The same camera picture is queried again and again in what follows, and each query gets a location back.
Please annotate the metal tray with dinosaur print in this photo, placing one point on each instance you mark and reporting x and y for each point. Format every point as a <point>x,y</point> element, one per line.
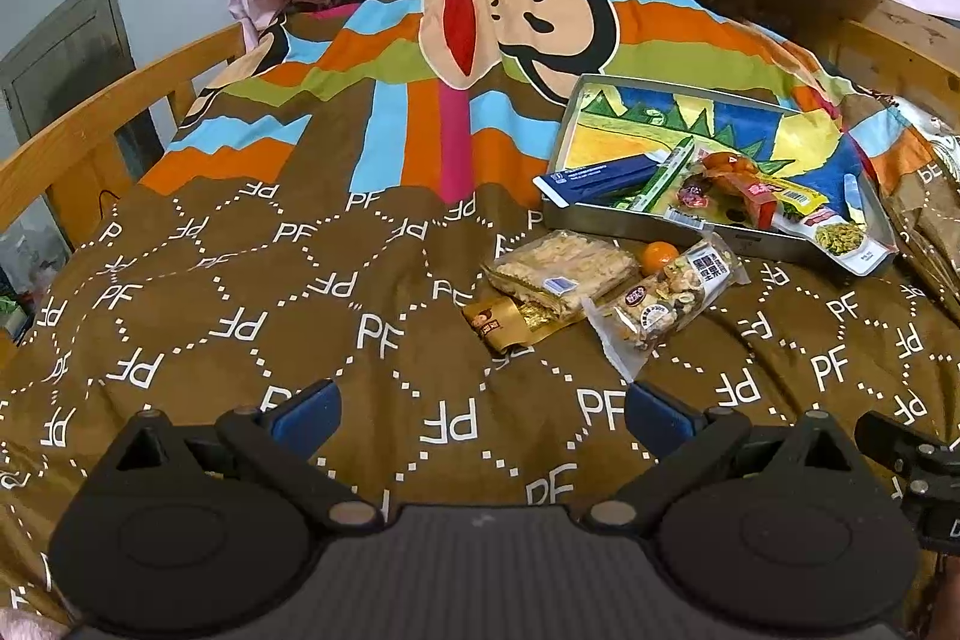
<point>622,119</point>

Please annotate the small mandarin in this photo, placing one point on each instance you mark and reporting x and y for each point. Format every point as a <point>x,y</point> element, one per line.
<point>660,256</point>

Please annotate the yellow green snack packet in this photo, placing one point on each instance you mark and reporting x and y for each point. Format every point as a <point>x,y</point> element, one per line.
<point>799,194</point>

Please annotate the grey door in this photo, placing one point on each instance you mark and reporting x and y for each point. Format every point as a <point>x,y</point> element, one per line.
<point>67,55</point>

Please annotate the green white stick packet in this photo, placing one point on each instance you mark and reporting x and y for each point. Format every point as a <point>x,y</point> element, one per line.
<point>664,171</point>

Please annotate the wooden bed frame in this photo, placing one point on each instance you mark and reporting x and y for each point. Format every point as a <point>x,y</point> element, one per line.
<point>75,123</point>

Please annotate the clear mixed nut packet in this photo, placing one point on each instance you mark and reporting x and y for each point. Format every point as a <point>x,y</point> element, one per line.
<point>660,302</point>

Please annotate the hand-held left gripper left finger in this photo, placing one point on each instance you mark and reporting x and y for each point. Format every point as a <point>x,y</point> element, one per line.
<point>307,419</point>

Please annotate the dark blue snack packet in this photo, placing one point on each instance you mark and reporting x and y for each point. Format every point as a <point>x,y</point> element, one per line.
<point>600,179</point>

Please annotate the dark red snack packet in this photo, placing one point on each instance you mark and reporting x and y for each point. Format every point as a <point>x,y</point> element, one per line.
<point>697,194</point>

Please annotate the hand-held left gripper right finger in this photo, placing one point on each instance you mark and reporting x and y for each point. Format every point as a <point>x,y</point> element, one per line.
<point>660,419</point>

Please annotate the clear pack of beige crackers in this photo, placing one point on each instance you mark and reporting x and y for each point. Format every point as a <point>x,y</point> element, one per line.
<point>555,269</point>

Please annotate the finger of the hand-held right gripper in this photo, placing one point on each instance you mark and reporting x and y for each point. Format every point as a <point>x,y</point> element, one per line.
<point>896,441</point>

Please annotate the white green pea pouch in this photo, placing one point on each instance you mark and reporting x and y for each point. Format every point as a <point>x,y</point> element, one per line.
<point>847,239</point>

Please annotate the gold brown snack packet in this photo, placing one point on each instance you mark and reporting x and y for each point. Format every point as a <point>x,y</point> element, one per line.
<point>502,325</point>

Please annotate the bag of orange fruits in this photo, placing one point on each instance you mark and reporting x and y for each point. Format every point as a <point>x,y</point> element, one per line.
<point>727,166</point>

